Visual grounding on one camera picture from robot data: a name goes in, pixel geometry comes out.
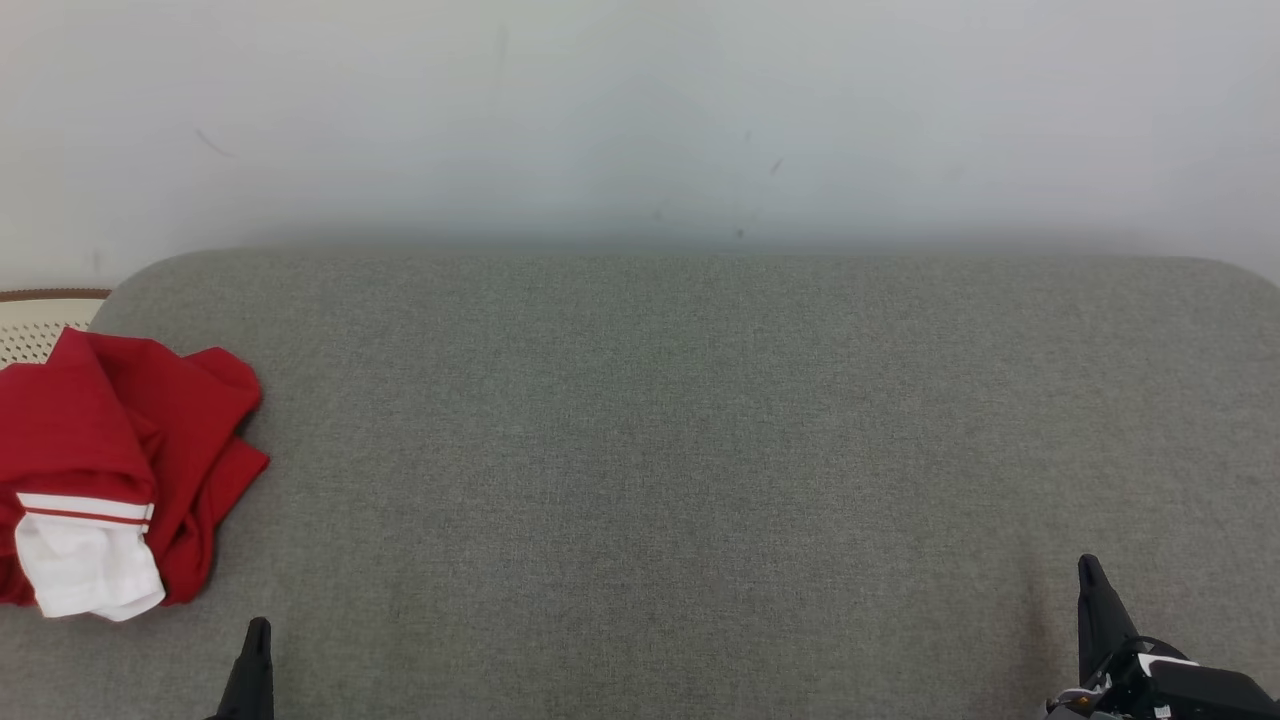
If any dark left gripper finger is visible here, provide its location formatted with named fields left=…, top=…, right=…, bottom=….
left=213, top=617, right=275, bottom=720

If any grey fabric sofa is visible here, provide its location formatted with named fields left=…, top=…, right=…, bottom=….
left=0, top=248, right=1280, bottom=720

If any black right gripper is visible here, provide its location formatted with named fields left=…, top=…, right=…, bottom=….
left=1045, top=554, right=1280, bottom=720

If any red Bulls jersey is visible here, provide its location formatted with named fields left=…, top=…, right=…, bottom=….
left=0, top=328, right=171, bottom=622

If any cream perforated laundry basket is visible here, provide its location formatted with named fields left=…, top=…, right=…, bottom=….
left=0, top=289, right=113, bottom=368

